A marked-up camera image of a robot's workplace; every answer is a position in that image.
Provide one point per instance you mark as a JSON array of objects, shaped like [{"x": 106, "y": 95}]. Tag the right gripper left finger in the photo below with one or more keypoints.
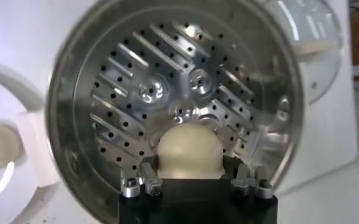
[{"x": 151, "y": 182}]

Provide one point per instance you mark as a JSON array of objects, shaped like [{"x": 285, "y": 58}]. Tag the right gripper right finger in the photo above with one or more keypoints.
[{"x": 243, "y": 179}]

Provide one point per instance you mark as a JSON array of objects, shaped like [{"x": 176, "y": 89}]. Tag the glass pot lid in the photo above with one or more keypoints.
[{"x": 316, "y": 45}]

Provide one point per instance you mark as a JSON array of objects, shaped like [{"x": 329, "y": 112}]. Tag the stainless steel steamer basket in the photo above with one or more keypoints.
[{"x": 167, "y": 61}]

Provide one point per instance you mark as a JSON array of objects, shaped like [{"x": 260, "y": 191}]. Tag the white round plate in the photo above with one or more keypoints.
[{"x": 2, "y": 194}]

